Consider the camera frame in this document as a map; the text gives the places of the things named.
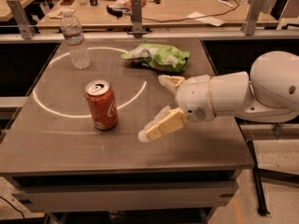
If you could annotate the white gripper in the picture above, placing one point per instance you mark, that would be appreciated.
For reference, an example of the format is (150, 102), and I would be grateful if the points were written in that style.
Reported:
(194, 97)

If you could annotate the orange soda can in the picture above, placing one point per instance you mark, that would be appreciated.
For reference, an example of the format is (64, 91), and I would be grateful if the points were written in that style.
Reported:
(101, 100)

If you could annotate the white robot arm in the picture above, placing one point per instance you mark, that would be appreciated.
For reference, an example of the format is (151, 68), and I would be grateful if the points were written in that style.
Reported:
(269, 92)

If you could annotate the clear plastic water bottle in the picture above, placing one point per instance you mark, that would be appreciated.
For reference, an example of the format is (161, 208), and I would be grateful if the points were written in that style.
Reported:
(74, 39)

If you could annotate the green chip bag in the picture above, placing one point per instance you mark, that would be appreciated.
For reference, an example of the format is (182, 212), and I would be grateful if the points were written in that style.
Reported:
(159, 57)

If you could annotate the white paper sheet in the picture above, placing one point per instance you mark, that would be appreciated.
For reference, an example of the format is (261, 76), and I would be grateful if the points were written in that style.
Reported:
(206, 19)

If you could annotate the white table drawer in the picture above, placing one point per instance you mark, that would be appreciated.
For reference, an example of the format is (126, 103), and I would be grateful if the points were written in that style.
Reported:
(127, 197)

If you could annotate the black sunglasses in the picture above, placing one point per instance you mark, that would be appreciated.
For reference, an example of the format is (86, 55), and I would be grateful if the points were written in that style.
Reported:
(114, 12)

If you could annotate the black floor pole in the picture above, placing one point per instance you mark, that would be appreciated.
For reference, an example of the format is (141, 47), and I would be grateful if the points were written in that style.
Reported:
(262, 207)

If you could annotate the brown phone on desk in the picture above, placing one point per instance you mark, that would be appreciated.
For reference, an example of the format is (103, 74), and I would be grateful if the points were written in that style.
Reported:
(67, 2)

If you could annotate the middle metal bracket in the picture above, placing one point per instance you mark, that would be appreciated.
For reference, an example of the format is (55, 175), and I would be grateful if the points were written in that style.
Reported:
(136, 19)

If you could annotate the metal bracket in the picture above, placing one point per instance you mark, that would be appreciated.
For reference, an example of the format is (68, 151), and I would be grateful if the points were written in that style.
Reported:
(26, 29)
(136, 19)
(249, 27)

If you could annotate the right metal bracket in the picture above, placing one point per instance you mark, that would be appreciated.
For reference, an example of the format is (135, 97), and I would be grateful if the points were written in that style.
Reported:
(249, 27)

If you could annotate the left metal bracket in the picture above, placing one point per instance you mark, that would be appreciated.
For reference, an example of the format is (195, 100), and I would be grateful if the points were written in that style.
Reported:
(26, 29)

